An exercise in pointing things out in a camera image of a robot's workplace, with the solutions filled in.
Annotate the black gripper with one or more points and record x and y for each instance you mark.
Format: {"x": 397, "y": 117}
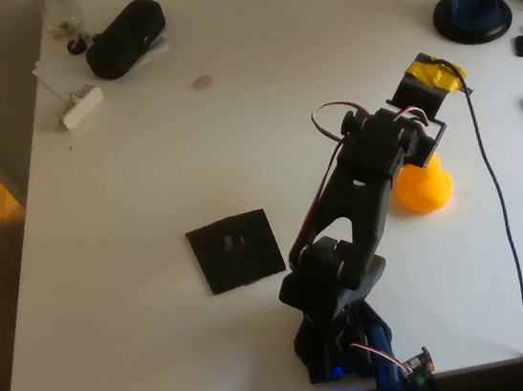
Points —
{"x": 424, "y": 151}

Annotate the yellow rubber duck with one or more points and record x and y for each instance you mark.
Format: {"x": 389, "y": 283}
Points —
{"x": 425, "y": 193}

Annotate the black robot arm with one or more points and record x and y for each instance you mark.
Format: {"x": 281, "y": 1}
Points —
{"x": 355, "y": 212}

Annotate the black square mat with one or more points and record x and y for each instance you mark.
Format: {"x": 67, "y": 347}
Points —
{"x": 251, "y": 264}

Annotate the motor control board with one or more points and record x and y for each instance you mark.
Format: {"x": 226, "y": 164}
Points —
{"x": 416, "y": 364}

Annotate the blue table clamp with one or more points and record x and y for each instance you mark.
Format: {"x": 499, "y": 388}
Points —
{"x": 387, "y": 381}

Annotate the black zipped case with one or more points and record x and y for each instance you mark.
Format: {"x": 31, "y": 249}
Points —
{"x": 125, "y": 40}

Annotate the white power bank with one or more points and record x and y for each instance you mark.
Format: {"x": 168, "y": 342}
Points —
{"x": 83, "y": 108}

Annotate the small black round object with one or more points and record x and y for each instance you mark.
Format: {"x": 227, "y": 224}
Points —
{"x": 76, "y": 45}

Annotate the white paper sheets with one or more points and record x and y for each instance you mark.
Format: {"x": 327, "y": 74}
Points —
{"x": 50, "y": 71}

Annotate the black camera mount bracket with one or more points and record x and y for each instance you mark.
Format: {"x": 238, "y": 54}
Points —
{"x": 417, "y": 93}

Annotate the yellow taped wrist camera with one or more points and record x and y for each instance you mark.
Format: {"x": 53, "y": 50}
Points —
{"x": 433, "y": 74}

